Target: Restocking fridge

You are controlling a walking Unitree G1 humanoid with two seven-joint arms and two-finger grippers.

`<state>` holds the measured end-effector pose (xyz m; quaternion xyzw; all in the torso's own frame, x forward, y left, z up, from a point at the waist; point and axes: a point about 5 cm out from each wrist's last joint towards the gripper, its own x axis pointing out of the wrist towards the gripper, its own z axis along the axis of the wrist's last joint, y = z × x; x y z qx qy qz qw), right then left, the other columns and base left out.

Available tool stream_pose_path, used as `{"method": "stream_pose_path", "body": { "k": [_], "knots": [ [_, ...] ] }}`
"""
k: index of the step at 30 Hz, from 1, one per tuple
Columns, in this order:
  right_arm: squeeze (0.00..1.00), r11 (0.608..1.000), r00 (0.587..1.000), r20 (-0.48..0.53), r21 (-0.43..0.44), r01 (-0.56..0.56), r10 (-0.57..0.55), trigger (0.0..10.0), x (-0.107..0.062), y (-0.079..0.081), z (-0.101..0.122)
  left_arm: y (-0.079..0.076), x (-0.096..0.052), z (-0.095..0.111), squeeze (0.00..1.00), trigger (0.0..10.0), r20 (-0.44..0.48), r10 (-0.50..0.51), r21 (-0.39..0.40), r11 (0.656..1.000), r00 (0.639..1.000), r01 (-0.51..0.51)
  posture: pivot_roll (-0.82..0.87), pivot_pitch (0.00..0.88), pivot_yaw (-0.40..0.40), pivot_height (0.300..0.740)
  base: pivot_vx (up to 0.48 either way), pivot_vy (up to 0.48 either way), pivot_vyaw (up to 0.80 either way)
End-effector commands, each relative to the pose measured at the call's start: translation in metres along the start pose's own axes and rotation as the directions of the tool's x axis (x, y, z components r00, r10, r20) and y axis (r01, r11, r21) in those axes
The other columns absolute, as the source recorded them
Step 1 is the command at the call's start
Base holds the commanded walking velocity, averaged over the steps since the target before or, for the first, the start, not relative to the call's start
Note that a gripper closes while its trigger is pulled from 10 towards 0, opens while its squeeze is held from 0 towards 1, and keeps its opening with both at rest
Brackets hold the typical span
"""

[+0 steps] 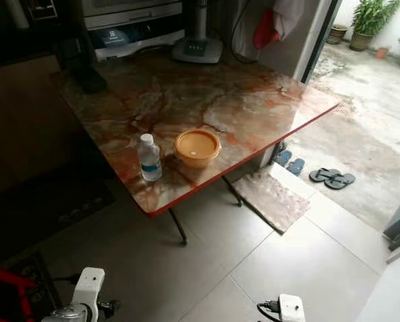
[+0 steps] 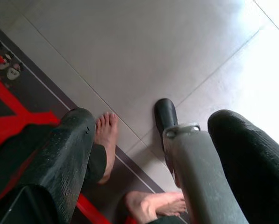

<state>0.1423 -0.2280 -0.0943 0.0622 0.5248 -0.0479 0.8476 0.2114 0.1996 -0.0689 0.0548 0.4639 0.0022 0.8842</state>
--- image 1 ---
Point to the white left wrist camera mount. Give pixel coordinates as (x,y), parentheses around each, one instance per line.
(89,288)

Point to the tall green potted plant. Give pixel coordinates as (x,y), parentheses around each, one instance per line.
(370,20)

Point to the white countertop appliance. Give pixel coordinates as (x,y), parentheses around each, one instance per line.
(132,30)

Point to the white hanging cloth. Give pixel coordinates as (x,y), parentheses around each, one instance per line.
(290,15)

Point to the dark patterned floor mat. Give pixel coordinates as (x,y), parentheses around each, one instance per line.
(39,215)
(45,288)

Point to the small orange flower pot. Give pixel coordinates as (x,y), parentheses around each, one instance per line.
(382,52)

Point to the dark wooden cabinet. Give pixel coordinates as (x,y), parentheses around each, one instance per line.
(19,121)

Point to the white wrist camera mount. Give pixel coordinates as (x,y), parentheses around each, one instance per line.
(89,288)
(291,308)

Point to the black upright appliance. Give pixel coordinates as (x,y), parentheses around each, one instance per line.
(76,57)

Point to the beige pink doormat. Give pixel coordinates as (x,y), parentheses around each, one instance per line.
(270,199)

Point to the grey pedestal fan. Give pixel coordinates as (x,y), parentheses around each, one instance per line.
(197,48)

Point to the white roll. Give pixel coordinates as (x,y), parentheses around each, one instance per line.
(17,13)

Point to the blue slipper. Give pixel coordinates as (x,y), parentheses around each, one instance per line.
(283,158)
(296,166)

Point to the empty brown flower pot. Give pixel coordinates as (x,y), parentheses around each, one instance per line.
(337,33)

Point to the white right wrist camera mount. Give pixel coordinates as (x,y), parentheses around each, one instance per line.
(291,308)

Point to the red plastic chair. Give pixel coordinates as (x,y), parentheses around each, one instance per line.
(2,288)

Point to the orange lidded plastic bowl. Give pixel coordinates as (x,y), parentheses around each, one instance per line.
(197,147)

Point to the red oven mitt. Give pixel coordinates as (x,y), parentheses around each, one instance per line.
(265,30)

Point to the marble pattern table red edge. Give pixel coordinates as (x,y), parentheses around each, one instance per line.
(213,100)

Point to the clear water bottle white cap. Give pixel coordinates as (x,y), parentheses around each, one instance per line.
(149,161)

